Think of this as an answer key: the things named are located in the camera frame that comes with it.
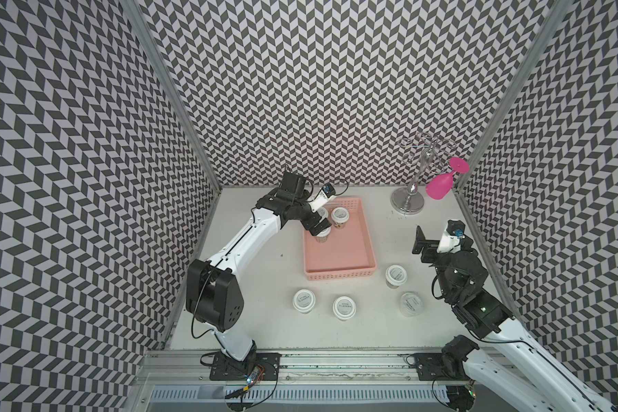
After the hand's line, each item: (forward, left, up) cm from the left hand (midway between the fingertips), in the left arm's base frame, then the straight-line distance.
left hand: (319, 213), depth 84 cm
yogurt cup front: (-24, +5, -14) cm, 28 cm away
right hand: (-12, -33, +6) cm, 35 cm away
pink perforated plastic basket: (-2, -11, -21) cm, 24 cm away
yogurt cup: (+1, -1, -16) cm, 16 cm away
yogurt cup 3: (-16, -25, -14) cm, 33 cm away
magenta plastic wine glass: (+14, -45, -2) cm, 47 cm away
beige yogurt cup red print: (+8, -8, -13) cm, 17 cm away
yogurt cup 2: (-26, -8, -14) cm, 31 cm away
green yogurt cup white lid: (+9, -1, -12) cm, 15 cm away
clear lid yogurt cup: (-25, -29, -16) cm, 41 cm away
